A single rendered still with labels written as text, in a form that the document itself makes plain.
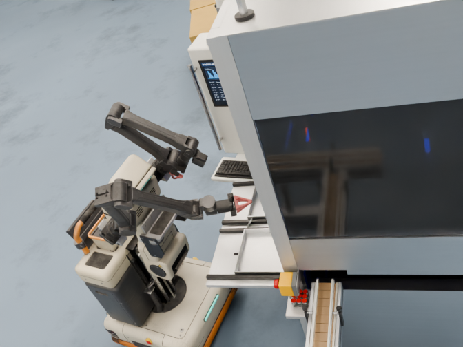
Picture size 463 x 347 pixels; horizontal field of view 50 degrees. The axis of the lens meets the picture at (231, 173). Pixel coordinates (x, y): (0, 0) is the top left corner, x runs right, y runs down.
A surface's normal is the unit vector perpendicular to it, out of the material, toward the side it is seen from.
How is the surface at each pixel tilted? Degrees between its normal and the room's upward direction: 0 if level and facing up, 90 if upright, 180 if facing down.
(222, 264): 0
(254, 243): 0
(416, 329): 90
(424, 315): 90
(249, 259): 0
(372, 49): 90
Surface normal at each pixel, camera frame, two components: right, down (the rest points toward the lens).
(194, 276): -0.27, -0.73
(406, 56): -0.20, 0.69
